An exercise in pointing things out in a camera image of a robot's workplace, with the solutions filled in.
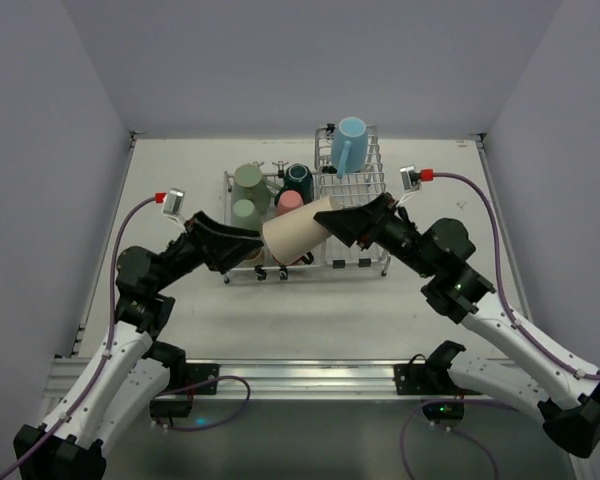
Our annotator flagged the tall beige cup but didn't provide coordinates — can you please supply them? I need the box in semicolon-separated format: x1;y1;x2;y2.
262;196;342;263

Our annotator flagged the light blue mug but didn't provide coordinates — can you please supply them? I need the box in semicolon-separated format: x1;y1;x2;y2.
331;117;369;180

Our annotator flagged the cream brown cup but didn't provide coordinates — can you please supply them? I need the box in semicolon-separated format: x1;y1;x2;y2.
242;249;266;267

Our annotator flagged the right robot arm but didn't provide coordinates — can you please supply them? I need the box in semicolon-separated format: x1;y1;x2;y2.
314;194;600;458

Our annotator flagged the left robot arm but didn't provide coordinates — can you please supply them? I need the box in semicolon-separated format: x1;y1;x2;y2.
14;212;263;479

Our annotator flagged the light green cup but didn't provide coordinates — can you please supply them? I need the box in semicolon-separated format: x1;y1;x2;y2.
231;199;262;232

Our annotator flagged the red mug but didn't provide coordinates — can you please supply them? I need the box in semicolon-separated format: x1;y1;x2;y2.
268;250;315;266

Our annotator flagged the sage green mug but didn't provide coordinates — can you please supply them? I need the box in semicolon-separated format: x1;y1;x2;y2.
231;164;282;215

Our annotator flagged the pink cup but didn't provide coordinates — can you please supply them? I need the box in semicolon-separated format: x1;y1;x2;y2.
276;190;304;217

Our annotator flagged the dark teal mug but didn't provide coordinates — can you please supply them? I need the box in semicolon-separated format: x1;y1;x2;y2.
281;163;314;204

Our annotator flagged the left controller box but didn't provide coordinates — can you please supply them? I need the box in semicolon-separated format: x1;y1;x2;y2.
149;399;192;426

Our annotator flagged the controller box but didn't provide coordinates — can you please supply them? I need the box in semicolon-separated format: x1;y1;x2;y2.
420;400;465;429
149;399;192;426

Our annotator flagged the right controller box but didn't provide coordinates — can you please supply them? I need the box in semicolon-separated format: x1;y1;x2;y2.
420;400;465;429

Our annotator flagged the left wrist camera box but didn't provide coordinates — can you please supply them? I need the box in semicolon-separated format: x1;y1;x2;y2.
162;188;185;217

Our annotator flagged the silver wire dish rack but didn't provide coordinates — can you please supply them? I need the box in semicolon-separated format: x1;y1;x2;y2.
223;123;391;283

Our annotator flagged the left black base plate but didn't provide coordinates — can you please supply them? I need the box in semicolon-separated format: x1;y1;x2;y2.
184;363;220;396

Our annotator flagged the aluminium mounting rail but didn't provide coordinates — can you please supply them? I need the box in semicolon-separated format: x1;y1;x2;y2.
38;356;531;401

